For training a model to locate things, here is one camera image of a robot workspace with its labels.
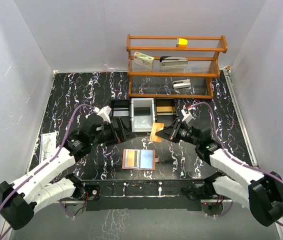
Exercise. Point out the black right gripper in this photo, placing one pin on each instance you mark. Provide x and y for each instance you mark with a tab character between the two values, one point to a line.
171	132

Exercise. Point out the grey card in tray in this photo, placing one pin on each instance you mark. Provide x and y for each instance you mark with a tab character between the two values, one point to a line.
120	113

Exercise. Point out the gold card in holder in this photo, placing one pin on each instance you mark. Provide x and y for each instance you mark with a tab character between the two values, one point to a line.
131	158

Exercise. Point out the yellow white small box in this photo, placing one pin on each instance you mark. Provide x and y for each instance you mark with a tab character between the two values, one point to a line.
181	43

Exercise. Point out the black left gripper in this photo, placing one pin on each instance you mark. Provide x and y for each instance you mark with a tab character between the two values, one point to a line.
123	134

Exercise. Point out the white staples box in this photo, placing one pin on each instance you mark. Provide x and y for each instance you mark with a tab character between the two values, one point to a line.
143	60

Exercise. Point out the white hole punch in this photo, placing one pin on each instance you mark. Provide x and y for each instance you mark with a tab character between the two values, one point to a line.
181	84

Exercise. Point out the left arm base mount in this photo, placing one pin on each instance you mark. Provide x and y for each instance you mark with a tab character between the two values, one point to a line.
84	194

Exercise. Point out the grey black stapler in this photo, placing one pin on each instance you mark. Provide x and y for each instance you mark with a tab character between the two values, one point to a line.
172	61

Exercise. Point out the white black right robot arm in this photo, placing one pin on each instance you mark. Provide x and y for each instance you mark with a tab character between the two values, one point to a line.
261	193

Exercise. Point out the orange wooden shelf rack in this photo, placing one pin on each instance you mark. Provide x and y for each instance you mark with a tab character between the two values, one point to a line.
202	53

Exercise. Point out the pink leather card holder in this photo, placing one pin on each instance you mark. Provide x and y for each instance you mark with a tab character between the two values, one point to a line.
146	160

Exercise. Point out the gold card in tray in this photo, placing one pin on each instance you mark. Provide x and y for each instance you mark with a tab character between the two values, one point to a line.
165	110

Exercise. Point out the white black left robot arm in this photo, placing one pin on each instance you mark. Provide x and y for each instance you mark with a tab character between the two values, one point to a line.
21	199

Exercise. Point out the white paper label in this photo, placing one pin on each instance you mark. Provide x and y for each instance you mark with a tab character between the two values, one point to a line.
47	145

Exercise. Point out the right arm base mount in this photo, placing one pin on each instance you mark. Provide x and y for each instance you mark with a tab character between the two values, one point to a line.
212	203

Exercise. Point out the gold card with logo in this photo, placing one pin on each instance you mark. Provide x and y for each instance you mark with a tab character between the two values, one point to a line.
156	127

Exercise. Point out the black white organizer tray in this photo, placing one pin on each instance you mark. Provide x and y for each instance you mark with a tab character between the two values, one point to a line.
143	112

